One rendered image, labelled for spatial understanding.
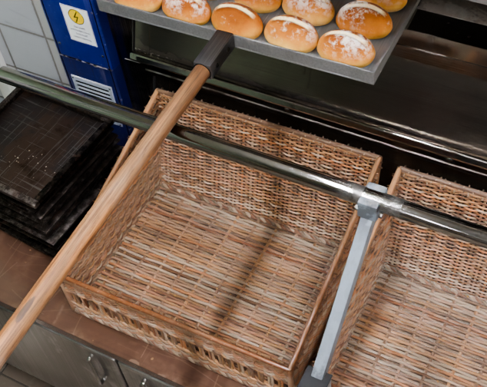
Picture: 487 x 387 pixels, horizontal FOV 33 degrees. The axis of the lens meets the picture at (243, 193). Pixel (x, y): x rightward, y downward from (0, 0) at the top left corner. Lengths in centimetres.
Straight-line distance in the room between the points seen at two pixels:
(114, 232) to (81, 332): 24
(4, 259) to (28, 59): 53
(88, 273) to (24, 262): 19
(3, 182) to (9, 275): 25
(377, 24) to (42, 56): 100
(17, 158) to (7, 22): 40
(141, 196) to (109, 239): 15
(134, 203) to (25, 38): 51
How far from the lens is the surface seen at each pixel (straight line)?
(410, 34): 150
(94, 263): 189
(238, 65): 173
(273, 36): 143
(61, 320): 190
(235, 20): 145
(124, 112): 140
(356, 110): 165
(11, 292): 198
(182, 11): 150
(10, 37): 219
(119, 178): 125
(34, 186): 184
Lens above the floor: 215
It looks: 51 degrees down
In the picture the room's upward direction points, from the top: 8 degrees counter-clockwise
